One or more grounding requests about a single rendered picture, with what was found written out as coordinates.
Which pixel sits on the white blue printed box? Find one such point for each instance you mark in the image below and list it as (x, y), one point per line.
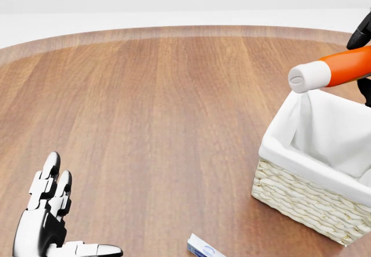
(203, 249)

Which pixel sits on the white wicker basket cloth liner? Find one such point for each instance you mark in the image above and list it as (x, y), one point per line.
(313, 158)

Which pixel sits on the red ketchup bottle white cap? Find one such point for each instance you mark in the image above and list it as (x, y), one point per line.
(342, 65)

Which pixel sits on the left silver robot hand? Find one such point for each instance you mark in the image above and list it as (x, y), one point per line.
(34, 228)

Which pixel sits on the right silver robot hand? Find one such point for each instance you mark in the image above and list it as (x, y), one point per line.
(360, 36)

